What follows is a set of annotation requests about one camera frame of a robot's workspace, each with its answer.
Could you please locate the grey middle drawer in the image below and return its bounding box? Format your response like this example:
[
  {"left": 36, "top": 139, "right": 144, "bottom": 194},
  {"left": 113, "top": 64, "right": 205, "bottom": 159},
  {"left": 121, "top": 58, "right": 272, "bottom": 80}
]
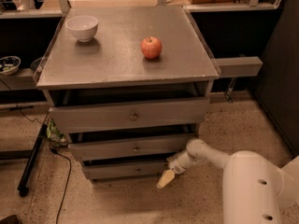
[{"left": 69, "top": 133, "right": 197, "bottom": 161}]

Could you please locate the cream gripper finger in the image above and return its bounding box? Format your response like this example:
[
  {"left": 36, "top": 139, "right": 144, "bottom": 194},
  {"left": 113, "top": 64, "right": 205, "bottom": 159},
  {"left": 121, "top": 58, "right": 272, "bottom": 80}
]
[{"left": 156, "top": 170, "right": 175, "bottom": 189}]

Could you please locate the white ceramic bowl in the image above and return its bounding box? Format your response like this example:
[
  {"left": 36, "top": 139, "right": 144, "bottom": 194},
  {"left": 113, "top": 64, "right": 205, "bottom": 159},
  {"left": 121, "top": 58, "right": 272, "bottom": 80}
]
[{"left": 65, "top": 15, "right": 98, "bottom": 42}]

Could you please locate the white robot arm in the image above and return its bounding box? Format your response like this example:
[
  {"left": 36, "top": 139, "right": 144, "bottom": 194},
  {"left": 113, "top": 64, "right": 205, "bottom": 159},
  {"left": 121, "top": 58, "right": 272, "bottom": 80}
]
[{"left": 157, "top": 138, "right": 299, "bottom": 224}]

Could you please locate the red apple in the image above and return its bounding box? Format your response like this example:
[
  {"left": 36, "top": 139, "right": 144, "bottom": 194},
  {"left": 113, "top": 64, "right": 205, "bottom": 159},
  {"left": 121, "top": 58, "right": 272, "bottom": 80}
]
[{"left": 141, "top": 36, "right": 163, "bottom": 60}]

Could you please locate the grey bottom drawer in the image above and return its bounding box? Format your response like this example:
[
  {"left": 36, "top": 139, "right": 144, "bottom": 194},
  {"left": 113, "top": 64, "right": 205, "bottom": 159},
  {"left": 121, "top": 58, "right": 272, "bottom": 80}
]
[{"left": 82, "top": 160, "right": 165, "bottom": 180}]

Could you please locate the grey side shelf beam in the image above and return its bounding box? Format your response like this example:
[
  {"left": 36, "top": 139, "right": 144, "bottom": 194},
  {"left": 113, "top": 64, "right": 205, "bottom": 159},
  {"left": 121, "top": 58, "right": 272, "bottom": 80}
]
[{"left": 216, "top": 56, "right": 263, "bottom": 78}]

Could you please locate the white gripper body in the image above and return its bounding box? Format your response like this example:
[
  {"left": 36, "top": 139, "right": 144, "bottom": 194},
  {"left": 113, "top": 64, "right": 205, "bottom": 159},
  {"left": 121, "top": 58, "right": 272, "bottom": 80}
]
[{"left": 166, "top": 150, "right": 198, "bottom": 175}]

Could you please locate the grey drawer cabinet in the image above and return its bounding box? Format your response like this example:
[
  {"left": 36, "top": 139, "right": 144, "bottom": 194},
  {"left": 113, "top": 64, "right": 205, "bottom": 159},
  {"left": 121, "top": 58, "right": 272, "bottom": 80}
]
[{"left": 33, "top": 5, "right": 221, "bottom": 183}]

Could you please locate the black floor cable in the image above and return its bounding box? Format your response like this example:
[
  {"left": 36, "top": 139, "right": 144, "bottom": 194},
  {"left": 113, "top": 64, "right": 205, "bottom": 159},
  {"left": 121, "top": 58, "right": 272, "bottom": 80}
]
[{"left": 50, "top": 147, "right": 73, "bottom": 224}]

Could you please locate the grey drawer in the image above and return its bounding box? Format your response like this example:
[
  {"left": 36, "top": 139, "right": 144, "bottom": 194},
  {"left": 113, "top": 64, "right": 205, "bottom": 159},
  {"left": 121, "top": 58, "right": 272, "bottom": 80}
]
[
  {"left": 82, "top": 160, "right": 165, "bottom": 180},
  {"left": 69, "top": 133, "right": 197, "bottom": 161},
  {"left": 50, "top": 97, "right": 209, "bottom": 133}
]

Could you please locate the grey top drawer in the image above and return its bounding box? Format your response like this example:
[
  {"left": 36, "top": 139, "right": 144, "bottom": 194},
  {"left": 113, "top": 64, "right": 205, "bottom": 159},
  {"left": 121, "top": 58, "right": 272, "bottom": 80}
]
[{"left": 50, "top": 97, "right": 209, "bottom": 133}]

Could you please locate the patterned small bowl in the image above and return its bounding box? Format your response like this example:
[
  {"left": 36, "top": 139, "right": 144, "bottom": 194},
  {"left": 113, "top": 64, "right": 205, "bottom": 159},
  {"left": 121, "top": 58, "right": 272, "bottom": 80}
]
[{"left": 0, "top": 56, "right": 21, "bottom": 76}]

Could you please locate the green snack bag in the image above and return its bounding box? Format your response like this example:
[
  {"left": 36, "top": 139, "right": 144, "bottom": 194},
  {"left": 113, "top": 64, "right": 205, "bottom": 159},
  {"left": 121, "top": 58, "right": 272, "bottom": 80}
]
[{"left": 46, "top": 119, "right": 68, "bottom": 147}]

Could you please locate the black metal bar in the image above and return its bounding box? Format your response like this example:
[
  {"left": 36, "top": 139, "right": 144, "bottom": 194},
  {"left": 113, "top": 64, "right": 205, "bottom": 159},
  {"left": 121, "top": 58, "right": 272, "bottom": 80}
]
[{"left": 17, "top": 124, "right": 47, "bottom": 197}]

